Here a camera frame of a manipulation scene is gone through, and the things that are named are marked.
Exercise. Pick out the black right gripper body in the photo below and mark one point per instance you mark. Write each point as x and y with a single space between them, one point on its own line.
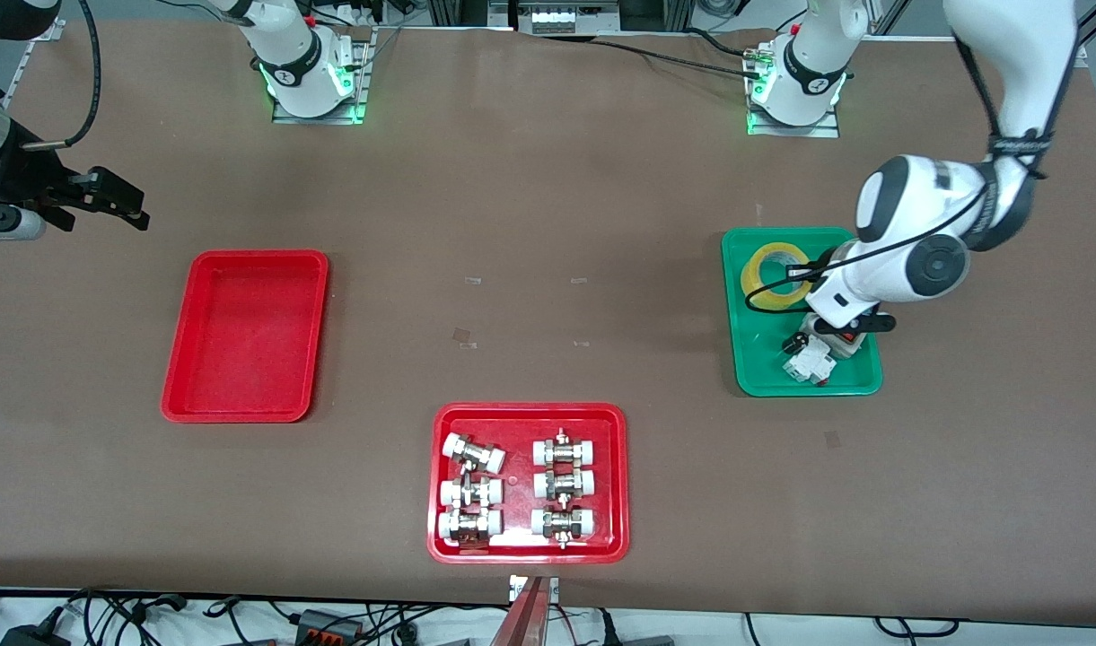
20 177

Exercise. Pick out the yellow tape roll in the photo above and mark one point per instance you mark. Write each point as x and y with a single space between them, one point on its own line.
752 283

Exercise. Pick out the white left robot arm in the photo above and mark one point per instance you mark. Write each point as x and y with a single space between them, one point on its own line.
907 260

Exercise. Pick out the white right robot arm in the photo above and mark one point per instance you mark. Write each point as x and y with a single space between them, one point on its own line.
292 63

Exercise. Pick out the green plastic tray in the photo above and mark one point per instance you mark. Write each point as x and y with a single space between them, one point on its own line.
767 359

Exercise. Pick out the empty red plastic tray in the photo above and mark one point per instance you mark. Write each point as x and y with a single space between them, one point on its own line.
247 336

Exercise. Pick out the red tray with fittings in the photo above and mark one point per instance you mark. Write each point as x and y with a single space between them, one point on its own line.
521 422

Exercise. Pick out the small black knob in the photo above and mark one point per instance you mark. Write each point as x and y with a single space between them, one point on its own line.
794 344

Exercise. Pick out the white circuit breaker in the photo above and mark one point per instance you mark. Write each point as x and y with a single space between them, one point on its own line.
808 363

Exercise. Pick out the metal pipe fitting white caps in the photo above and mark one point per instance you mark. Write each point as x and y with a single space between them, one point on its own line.
565 484
565 450
474 453
563 523
469 525
471 492

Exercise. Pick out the white device behind table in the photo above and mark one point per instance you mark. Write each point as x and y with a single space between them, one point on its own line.
561 16

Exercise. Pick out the black power adapter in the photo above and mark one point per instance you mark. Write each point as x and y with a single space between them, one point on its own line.
31 635

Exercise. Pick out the grey switch box red button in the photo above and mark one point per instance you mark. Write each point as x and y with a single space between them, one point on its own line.
846 343

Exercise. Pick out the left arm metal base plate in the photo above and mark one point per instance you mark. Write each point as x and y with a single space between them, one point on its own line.
830 127

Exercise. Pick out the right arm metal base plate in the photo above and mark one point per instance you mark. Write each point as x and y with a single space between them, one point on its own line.
361 81

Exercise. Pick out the red camera mount pole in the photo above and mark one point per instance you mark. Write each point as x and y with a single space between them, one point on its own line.
525 619

